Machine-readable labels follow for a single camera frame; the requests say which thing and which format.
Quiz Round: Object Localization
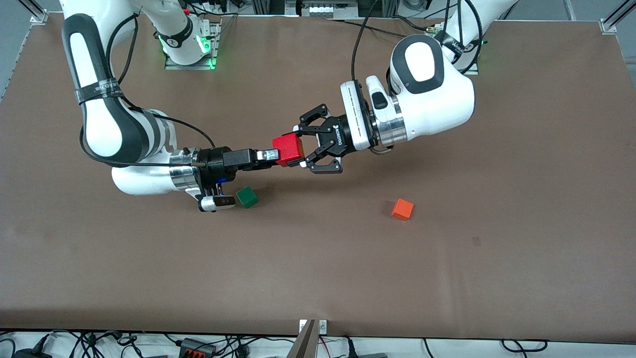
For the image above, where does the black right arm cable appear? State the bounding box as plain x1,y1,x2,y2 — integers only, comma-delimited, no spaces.
79,12,217,167

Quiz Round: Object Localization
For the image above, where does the grey metal bar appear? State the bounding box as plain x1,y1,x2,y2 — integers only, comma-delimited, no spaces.
287,320,317,358

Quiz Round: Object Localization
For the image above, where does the large table cover sheet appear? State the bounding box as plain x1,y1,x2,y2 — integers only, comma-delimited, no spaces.
0,11,636,344

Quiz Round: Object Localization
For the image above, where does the looped black cable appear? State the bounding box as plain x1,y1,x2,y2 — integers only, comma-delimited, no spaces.
501,339,549,353

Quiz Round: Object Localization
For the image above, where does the short thin black cable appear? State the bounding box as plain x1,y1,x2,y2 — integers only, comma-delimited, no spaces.
390,15,438,33

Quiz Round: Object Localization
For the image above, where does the green wooden block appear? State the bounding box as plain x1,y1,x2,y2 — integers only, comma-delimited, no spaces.
237,185,260,209

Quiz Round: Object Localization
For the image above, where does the black orange power strip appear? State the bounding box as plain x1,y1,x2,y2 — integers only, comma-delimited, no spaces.
179,337,217,358

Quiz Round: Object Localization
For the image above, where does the aluminium frame corner profile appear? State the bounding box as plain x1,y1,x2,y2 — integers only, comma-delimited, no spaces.
599,0,636,35
17,0,50,25

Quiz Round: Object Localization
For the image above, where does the long thin black cable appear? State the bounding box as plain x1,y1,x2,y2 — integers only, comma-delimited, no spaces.
325,19,398,39

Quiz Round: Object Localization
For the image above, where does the red wooden block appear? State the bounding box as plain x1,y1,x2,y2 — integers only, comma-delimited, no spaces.
272,133,305,168

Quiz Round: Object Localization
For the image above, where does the orange wooden block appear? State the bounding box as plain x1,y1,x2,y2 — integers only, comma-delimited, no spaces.
391,198,414,221

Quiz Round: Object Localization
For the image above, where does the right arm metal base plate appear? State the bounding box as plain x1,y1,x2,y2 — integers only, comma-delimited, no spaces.
165,22,220,70

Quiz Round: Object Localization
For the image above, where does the silver control box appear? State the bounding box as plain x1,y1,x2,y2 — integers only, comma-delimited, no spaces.
297,0,359,19

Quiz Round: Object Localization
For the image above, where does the tangled black cable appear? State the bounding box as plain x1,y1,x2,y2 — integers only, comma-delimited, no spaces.
0,329,172,358

